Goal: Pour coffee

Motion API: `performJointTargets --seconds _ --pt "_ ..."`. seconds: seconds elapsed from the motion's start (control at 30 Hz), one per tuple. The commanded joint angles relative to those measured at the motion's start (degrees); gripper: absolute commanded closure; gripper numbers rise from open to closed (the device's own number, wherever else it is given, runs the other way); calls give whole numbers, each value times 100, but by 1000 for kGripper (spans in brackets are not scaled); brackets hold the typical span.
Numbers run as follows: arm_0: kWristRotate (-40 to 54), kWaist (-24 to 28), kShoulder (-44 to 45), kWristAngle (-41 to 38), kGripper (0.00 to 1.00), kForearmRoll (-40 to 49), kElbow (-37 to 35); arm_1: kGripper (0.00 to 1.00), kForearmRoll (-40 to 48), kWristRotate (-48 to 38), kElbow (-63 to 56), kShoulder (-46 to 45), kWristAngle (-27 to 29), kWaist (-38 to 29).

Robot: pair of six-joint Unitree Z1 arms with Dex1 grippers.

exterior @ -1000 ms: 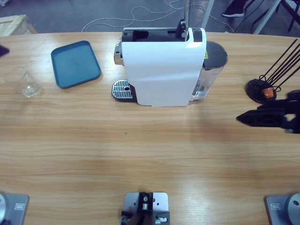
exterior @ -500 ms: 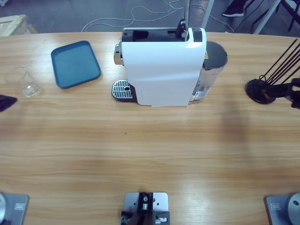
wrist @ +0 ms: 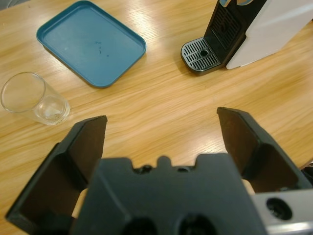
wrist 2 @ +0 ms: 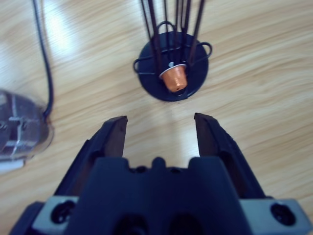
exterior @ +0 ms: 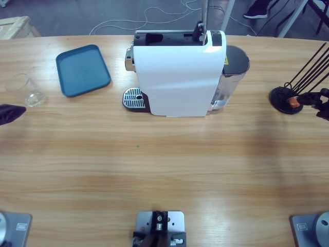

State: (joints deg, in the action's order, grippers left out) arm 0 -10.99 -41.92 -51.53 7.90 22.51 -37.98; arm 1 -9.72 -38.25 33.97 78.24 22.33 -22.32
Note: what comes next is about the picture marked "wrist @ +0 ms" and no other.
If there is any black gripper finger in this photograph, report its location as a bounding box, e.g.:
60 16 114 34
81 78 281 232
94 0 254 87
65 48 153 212
5 115 108 235
217 107 313 196

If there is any white capsule coffee machine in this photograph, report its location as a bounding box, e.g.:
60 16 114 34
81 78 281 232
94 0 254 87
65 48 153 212
204 0 313 71

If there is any clear drinking glass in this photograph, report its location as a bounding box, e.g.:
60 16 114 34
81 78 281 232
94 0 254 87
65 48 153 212
0 71 71 126

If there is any black drip tray metal grille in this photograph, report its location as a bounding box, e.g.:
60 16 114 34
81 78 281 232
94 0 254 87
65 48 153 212
180 36 222 76

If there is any teal plastic tray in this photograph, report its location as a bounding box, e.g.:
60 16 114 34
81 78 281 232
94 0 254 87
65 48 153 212
36 0 147 89

